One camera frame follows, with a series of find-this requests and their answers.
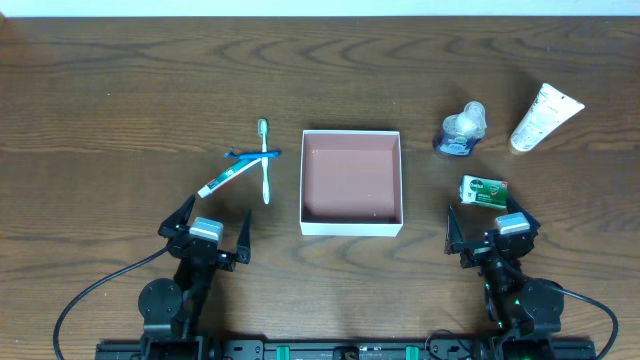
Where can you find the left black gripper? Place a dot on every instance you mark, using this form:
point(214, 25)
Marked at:
point(198, 248)

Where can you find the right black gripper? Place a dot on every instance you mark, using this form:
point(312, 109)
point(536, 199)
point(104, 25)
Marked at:
point(498, 246)

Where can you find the green soap box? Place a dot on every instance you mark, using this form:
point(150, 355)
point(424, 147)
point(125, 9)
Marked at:
point(483, 192)

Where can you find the blue disposable razor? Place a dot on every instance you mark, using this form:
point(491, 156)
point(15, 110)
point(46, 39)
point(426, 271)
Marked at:
point(252, 155)

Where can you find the blue hand sanitizer bottle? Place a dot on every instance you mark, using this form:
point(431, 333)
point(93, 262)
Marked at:
point(460, 133)

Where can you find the white lotion tube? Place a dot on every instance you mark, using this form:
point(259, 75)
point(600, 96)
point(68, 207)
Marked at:
point(550, 109)

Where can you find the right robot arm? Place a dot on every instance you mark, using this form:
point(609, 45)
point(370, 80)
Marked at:
point(526, 310)

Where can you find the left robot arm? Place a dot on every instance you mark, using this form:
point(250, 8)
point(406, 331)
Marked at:
point(171, 307)

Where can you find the teal white toothpaste tube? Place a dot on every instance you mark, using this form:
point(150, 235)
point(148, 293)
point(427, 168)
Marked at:
point(226, 176)

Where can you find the green white toothbrush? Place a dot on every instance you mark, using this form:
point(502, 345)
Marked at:
point(263, 130)

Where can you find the white box with pink interior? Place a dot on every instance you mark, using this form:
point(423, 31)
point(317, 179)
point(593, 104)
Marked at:
point(351, 183)

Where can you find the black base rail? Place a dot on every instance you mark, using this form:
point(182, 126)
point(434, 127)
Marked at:
point(433, 348)

